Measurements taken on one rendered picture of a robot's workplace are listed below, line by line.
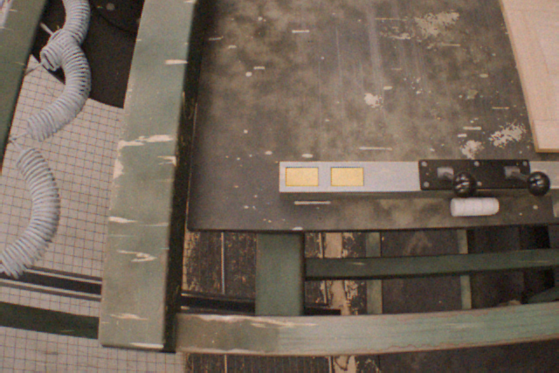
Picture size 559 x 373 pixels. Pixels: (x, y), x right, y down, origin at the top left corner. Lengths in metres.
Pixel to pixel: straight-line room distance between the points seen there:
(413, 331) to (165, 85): 0.54
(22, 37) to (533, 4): 1.18
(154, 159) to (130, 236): 0.12
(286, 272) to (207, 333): 0.18
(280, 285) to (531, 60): 0.64
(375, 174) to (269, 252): 0.21
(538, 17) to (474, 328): 0.66
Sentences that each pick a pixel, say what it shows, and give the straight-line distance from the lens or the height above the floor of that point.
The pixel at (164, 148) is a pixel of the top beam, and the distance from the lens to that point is 0.76.
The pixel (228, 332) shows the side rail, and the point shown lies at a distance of 0.73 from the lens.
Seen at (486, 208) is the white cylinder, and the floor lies 1.40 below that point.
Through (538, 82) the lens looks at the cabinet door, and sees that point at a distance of 1.00.
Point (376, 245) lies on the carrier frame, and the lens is 1.91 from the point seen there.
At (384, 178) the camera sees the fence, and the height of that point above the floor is 1.55.
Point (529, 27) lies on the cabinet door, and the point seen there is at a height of 1.25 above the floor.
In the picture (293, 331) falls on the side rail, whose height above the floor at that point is 1.67.
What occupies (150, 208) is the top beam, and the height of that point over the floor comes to 1.87.
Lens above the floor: 2.07
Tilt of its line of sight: 30 degrees down
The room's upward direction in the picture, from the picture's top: 76 degrees counter-clockwise
